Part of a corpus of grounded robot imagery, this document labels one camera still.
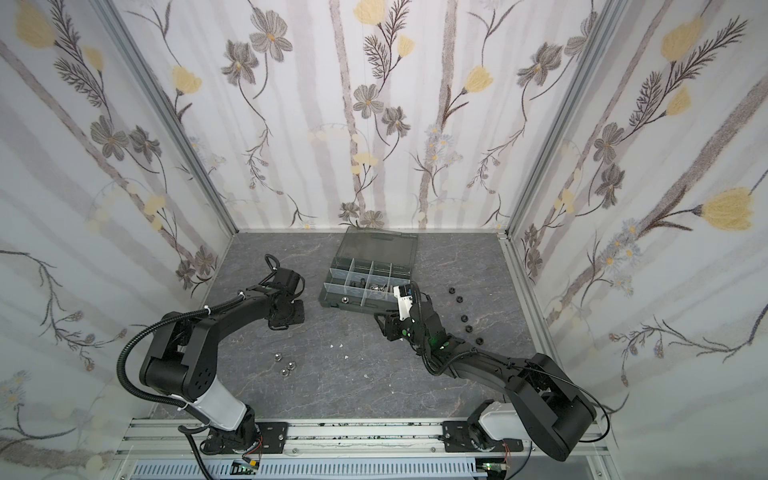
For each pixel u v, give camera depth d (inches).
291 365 33.8
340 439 29.5
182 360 18.1
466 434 26.1
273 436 28.9
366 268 42.5
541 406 16.8
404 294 29.5
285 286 30.1
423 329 24.7
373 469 27.7
